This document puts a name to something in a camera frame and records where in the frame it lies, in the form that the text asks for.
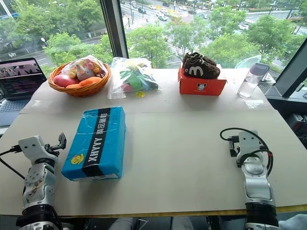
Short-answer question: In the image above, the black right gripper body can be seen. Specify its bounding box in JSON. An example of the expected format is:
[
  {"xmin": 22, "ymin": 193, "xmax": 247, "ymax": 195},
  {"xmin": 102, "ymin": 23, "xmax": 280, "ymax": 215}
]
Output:
[{"xmin": 233, "ymin": 135, "xmax": 242, "ymax": 168}]

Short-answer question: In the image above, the brown shoe with white m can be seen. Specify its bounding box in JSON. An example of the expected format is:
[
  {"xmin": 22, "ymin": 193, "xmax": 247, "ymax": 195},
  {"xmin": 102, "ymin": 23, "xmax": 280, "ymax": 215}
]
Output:
[{"xmin": 182, "ymin": 58, "xmax": 221, "ymax": 79}]

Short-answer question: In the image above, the clear water bottle purple lid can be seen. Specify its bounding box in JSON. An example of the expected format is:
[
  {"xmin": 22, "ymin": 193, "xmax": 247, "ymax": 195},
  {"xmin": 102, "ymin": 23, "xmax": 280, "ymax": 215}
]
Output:
[{"xmin": 237, "ymin": 62, "xmax": 271, "ymax": 99}]

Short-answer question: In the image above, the grey rounded shape under table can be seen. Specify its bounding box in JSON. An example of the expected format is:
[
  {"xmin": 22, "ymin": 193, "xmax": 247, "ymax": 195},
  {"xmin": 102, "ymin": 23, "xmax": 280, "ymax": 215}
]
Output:
[{"xmin": 109, "ymin": 216, "xmax": 141, "ymax": 230}]

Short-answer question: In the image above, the dark window frame post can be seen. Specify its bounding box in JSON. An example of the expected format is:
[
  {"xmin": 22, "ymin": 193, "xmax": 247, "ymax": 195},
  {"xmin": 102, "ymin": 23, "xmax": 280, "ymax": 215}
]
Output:
[{"xmin": 99, "ymin": 0, "xmax": 130, "ymax": 61}]

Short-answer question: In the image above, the clear bag around plush toys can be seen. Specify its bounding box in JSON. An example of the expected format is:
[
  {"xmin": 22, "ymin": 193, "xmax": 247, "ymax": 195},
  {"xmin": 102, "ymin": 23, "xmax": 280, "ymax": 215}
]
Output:
[{"xmin": 60, "ymin": 55, "xmax": 108, "ymax": 82}]

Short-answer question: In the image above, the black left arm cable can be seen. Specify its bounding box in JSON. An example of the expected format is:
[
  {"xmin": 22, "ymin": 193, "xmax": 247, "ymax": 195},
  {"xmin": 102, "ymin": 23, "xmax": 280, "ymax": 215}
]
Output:
[{"xmin": 0, "ymin": 145, "xmax": 26, "ymax": 180}]

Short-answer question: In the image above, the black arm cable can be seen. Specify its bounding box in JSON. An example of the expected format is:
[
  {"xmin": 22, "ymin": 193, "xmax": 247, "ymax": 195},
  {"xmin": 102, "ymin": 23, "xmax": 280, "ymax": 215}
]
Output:
[
  {"xmin": 0, "ymin": 145, "xmax": 26, "ymax": 180},
  {"xmin": 220, "ymin": 127, "xmax": 274, "ymax": 173}
]

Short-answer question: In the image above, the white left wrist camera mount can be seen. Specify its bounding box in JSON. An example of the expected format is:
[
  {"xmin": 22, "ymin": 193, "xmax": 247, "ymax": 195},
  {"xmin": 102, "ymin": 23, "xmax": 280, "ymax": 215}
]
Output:
[{"xmin": 18, "ymin": 135, "xmax": 59, "ymax": 166}]

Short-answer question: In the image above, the orange shoe box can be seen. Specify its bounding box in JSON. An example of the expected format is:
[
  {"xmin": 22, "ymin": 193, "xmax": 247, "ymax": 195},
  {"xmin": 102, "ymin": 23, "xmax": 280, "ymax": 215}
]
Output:
[{"xmin": 177, "ymin": 63, "xmax": 228, "ymax": 97}]

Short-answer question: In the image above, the small flat clear plastic bag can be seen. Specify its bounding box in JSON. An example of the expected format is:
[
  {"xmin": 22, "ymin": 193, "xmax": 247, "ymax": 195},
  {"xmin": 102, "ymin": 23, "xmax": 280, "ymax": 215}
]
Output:
[{"xmin": 243, "ymin": 99, "xmax": 269, "ymax": 110}]

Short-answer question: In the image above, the orange wicker basket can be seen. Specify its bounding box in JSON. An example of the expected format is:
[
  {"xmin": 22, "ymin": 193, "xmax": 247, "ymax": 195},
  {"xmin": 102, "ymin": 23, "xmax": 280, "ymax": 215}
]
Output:
[{"xmin": 48, "ymin": 61, "xmax": 112, "ymax": 97}]

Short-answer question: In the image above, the grey open laptop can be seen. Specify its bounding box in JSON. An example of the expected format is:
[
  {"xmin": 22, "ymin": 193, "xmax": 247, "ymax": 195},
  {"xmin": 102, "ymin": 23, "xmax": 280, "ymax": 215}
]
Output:
[{"xmin": 0, "ymin": 57, "xmax": 48, "ymax": 127}]

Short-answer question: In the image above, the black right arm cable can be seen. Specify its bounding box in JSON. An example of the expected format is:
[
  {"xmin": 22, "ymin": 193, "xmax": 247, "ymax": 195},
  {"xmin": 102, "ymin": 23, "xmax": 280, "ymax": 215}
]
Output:
[{"xmin": 220, "ymin": 127, "xmax": 274, "ymax": 173}]

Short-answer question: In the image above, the black side desk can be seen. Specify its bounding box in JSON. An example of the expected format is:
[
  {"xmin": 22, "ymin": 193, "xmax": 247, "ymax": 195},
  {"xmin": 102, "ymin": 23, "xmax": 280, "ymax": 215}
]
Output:
[{"xmin": 264, "ymin": 85, "xmax": 307, "ymax": 147}]

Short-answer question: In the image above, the blue shoe box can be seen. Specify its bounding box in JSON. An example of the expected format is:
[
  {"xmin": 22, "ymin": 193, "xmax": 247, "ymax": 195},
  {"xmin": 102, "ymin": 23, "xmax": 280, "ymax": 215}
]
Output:
[{"xmin": 61, "ymin": 105, "xmax": 127, "ymax": 182}]

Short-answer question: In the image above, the dark brown sneaker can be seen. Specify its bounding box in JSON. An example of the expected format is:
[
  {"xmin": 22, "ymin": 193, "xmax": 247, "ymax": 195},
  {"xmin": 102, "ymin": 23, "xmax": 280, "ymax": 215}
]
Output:
[{"xmin": 183, "ymin": 52, "xmax": 217, "ymax": 68}]

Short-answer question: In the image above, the clear bag of colourful toys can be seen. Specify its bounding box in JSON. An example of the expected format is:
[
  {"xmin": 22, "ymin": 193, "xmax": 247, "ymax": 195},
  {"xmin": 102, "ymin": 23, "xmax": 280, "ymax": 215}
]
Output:
[{"xmin": 107, "ymin": 57, "xmax": 161, "ymax": 100}]

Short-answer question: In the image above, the black monitor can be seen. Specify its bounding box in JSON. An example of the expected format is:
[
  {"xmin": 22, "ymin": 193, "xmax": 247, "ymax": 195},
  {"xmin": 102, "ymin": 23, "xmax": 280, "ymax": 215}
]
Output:
[{"xmin": 275, "ymin": 35, "xmax": 307, "ymax": 98}]

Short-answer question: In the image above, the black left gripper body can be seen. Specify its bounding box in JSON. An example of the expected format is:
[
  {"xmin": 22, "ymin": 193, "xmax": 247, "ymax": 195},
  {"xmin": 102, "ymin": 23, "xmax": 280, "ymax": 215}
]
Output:
[{"xmin": 44, "ymin": 141, "xmax": 61, "ymax": 157}]

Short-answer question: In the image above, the pink egg-shaped toy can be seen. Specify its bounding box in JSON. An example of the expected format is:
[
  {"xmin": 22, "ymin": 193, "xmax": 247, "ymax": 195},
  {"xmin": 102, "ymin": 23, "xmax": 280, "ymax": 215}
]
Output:
[{"xmin": 53, "ymin": 74, "xmax": 73, "ymax": 88}]

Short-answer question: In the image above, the grey keyboard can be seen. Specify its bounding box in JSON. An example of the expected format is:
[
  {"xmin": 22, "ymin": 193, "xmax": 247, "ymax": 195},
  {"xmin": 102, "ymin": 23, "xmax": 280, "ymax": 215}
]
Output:
[{"xmin": 258, "ymin": 79, "xmax": 277, "ymax": 94}]

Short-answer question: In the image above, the orange plush toy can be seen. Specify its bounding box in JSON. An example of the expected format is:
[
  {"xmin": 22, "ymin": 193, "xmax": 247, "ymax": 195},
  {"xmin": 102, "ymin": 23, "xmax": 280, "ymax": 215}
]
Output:
[{"xmin": 65, "ymin": 76, "xmax": 102, "ymax": 88}]

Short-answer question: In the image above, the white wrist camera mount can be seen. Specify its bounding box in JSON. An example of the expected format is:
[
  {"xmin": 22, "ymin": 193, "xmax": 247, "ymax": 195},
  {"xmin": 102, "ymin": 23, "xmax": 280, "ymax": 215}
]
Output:
[
  {"xmin": 237, "ymin": 130, "xmax": 262, "ymax": 155},
  {"xmin": 18, "ymin": 135, "xmax": 59, "ymax": 166}
]

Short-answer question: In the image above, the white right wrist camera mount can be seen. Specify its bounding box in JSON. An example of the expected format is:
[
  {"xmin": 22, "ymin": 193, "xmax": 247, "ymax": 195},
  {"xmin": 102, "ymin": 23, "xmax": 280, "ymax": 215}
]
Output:
[{"xmin": 237, "ymin": 130, "xmax": 262, "ymax": 155}]

